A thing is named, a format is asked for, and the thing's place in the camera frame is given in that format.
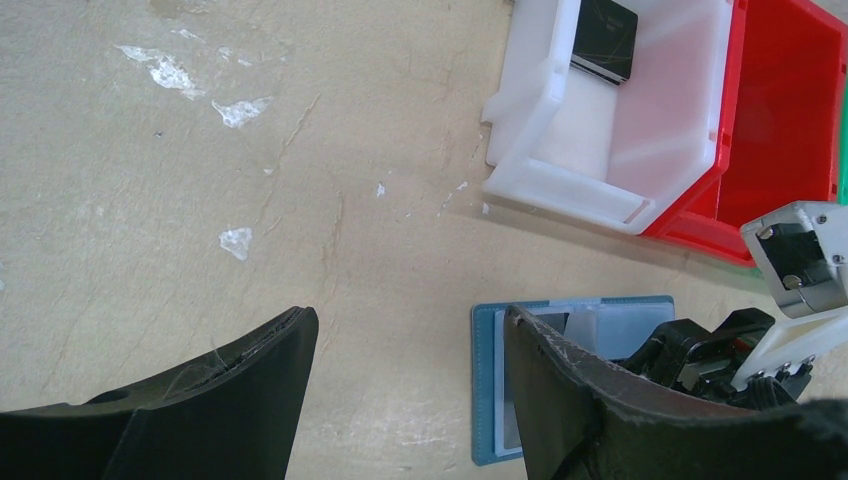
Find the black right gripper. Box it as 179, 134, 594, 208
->
619, 308, 813, 408

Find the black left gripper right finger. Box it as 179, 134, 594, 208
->
504, 306, 847, 479

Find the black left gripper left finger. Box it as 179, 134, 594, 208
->
1, 307, 319, 479

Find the blue card holder wallet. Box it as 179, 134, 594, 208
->
471, 295, 675, 466

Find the red plastic bin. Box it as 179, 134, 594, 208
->
644, 0, 847, 267

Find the white plastic bin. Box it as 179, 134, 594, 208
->
482, 1, 740, 235

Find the green plastic bin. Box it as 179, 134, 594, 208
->
837, 90, 848, 205

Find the black card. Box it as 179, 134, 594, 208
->
571, 0, 639, 85

